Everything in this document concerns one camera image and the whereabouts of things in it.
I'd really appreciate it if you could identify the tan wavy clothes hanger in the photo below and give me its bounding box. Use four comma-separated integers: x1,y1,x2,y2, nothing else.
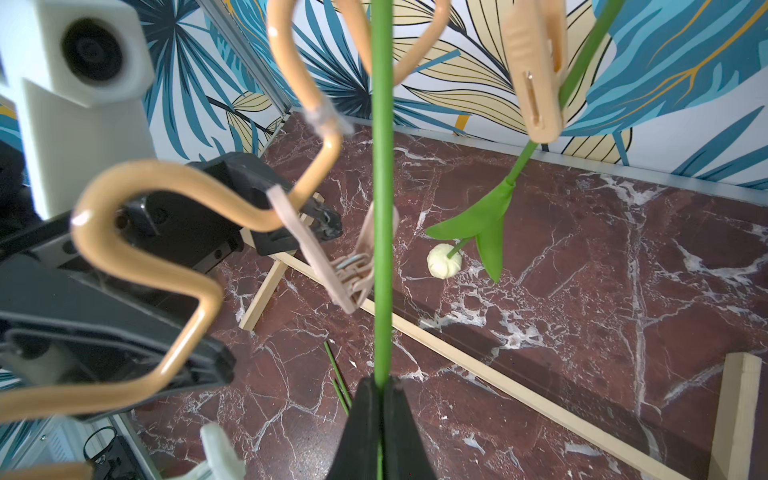
1,1,445,479

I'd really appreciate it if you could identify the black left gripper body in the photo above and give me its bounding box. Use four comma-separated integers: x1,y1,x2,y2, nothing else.
0,151,344,421

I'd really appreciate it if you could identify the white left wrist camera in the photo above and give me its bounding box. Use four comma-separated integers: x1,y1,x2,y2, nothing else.
1,1,155,220

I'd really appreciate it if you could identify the white tulip flower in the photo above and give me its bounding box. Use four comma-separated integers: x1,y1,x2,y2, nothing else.
426,1,625,282

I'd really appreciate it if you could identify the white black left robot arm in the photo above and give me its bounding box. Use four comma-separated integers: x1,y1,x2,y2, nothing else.
1,142,292,424

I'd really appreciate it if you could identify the wooden clothes rack frame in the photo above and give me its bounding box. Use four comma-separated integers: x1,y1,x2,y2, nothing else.
238,191,763,480

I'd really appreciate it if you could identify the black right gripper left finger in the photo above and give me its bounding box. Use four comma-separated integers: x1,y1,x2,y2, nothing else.
326,376,383,480

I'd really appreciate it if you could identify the pink tulip flower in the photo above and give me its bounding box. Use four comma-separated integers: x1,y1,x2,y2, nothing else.
324,341,352,409

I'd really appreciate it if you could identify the yellow orange tulip flower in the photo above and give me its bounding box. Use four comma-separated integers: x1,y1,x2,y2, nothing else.
370,0,396,390

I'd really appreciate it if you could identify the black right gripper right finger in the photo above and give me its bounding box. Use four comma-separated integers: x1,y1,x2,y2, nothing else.
382,377,437,480

